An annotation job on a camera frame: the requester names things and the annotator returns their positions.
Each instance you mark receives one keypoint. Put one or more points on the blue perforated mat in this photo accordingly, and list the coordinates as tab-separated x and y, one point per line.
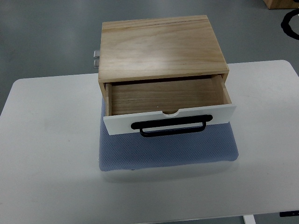
154	139

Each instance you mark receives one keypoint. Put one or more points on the metal table clamp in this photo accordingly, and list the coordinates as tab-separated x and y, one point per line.
96	56

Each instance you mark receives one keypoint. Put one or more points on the white table leg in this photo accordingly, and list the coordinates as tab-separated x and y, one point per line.
249	219

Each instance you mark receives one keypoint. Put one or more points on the black table control panel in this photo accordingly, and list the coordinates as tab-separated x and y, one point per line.
289	213

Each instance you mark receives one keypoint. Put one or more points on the wooden drawer cabinet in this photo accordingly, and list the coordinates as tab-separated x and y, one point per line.
148	49

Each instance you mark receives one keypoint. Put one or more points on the cardboard box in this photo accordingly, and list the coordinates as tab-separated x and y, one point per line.
282	4

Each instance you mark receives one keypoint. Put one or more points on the white top drawer black handle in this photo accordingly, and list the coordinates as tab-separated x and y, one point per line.
163	105

